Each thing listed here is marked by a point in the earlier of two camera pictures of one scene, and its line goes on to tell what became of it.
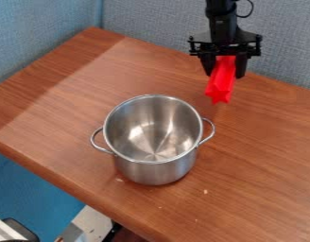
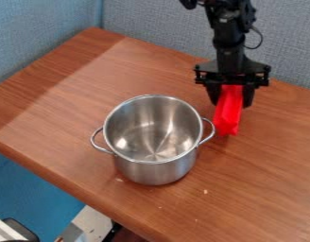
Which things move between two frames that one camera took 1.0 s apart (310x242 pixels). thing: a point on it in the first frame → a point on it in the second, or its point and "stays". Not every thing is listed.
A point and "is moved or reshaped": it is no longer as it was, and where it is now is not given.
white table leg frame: [90, 227] stays
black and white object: [11, 231] stays
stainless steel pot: [154, 132] stays
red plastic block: [223, 78] is moved or reshaped
